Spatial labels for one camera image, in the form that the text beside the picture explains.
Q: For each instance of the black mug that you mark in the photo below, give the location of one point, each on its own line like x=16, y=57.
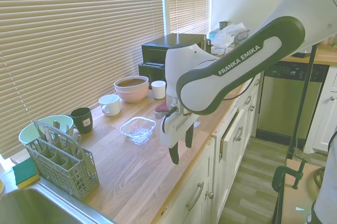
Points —
x=83, y=121

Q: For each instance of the white kitchen base cabinet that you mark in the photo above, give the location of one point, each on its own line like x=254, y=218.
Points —
x=226, y=171

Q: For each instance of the round steel cabinet knob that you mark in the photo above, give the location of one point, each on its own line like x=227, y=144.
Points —
x=252, y=107
x=209, y=195

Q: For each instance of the black camera stand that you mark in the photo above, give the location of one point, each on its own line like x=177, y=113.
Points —
x=302, y=102

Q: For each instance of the black countertop appliance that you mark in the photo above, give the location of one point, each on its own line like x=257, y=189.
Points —
x=155, y=50

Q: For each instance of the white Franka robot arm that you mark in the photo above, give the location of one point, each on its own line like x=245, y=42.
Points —
x=237, y=63

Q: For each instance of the green metal clamp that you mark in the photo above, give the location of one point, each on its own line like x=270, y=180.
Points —
x=276, y=179

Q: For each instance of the pink bowl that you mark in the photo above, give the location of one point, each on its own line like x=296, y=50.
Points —
x=131, y=96

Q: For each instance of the wide beige window blind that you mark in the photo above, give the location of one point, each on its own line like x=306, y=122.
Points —
x=79, y=37

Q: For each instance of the white plastic bag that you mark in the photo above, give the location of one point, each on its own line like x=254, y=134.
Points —
x=226, y=34

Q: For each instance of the small steel appliance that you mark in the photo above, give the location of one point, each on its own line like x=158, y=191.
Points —
x=207, y=46

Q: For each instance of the mint green bowl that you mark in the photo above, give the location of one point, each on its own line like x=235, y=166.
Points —
x=26, y=134

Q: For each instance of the green and yellow sponge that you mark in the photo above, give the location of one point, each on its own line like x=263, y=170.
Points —
x=25, y=172

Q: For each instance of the white cabinet with knob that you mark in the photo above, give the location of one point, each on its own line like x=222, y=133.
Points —
x=323, y=118

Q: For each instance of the clear glass food container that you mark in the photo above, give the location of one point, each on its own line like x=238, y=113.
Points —
x=137, y=132

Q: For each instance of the flat black kitchen scale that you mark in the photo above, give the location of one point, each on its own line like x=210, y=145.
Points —
x=301, y=54

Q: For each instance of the green carton box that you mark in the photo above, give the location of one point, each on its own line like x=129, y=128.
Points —
x=225, y=24

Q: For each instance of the narrow beige window blind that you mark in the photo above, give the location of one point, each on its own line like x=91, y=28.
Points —
x=189, y=2

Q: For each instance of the wooden base board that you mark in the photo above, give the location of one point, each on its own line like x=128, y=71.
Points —
x=297, y=208

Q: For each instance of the stainless steel dishwasher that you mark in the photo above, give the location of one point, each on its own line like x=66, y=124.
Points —
x=284, y=102

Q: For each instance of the yellow dish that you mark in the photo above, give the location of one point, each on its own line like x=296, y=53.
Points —
x=1, y=187

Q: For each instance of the grey plastic cutlery basket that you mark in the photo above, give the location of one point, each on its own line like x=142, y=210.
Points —
x=65, y=174

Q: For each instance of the stainless steel sink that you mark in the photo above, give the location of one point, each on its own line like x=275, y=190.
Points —
x=39, y=208

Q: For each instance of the grey bowl with brown inside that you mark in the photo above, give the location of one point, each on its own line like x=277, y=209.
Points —
x=131, y=83

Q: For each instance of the wide white mug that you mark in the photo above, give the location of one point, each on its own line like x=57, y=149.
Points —
x=111, y=105

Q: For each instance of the white cup with swirl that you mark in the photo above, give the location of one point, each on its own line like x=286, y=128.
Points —
x=158, y=91

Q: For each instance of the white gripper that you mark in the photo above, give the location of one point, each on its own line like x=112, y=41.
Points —
x=175, y=129

